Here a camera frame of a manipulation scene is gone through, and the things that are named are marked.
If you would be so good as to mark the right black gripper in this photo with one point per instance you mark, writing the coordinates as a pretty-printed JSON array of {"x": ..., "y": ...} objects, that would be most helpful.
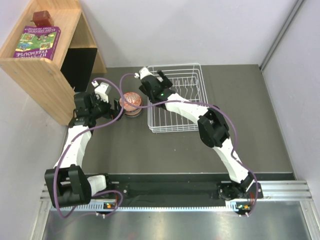
[{"x": 165, "y": 84}]

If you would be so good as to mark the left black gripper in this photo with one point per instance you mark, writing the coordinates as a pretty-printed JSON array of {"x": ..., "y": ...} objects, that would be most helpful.
[{"x": 113, "y": 114}]

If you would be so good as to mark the red patterned white bowl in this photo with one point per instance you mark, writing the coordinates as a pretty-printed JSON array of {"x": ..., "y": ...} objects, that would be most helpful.
[{"x": 132, "y": 98}]

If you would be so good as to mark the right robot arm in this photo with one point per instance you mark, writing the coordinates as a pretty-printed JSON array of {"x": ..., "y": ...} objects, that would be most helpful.
[{"x": 212, "y": 126}]

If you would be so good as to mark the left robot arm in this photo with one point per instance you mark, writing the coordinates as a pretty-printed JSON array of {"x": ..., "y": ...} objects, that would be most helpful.
[{"x": 67, "y": 184}]

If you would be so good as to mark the dark bottom bowls stack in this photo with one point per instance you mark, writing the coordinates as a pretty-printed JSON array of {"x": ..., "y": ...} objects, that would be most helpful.
[{"x": 133, "y": 113}]

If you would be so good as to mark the wooden shelf unit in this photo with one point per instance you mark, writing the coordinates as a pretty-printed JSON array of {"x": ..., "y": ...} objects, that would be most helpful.
[{"x": 42, "y": 78}]

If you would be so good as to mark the purple treehouse book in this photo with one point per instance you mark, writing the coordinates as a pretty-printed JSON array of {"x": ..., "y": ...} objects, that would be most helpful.
[{"x": 38, "y": 42}]

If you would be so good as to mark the dark red box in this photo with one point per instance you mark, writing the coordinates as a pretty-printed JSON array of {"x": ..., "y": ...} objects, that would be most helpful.
[{"x": 42, "y": 19}]

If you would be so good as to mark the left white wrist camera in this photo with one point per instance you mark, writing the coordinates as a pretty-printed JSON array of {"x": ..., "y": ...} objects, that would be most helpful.
[{"x": 101, "y": 91}]

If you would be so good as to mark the white wire dish rack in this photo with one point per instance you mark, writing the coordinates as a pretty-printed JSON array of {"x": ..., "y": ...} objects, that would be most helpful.
[{"x": 188, "y": 81}]

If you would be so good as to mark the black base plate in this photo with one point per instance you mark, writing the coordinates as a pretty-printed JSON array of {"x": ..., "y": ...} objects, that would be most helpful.
[{"x": 171, "y": 190}]

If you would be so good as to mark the aluminium rail frame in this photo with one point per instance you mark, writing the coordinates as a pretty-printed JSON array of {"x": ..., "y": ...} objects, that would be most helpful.
[{"x": 273, "y": 191}]

